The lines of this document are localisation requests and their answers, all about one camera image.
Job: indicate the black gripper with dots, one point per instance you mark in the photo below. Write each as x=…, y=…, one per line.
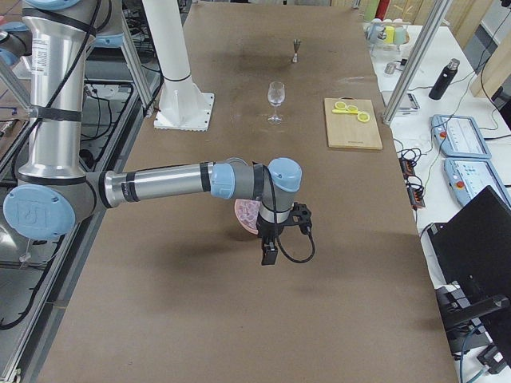
x=271, y=230

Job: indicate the steel double jigger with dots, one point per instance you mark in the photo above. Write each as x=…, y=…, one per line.
x=296, y=47

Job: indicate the clear ice cubes pile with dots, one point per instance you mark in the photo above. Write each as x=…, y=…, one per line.
x=248, y=213

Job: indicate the clear wine glass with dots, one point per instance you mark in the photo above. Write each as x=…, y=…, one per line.
x=275, y=96

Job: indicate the pink bowl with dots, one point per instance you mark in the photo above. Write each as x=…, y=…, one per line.
x=245, y=217

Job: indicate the brown table mat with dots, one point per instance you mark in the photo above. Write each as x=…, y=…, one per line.
x=173, y=289

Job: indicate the wooden cutting board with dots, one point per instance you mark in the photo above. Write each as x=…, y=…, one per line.
x=345, y=131

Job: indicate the top lemon slice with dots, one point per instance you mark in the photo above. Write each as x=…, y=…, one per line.
x=363, y=117

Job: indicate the black monitor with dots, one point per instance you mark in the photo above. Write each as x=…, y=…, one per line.
x=473, y=248

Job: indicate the digital kitchen scale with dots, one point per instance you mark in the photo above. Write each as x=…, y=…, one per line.
x=409, y=104

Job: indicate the blue teach pendant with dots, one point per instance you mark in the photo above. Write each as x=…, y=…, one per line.
x=459, y=136
x=469, y=176

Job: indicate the black thermos bottle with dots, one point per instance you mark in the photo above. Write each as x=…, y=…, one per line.
x=444, y=80

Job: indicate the yellow plastic cup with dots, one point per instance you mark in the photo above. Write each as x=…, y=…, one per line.
x=388, y=34

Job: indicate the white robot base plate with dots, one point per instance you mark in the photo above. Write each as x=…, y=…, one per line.
x=192, y=115

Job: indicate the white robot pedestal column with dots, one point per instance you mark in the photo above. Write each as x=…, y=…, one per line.
x=168, y=36

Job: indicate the aluminium frame post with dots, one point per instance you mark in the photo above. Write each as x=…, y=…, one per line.
x=422, y=44

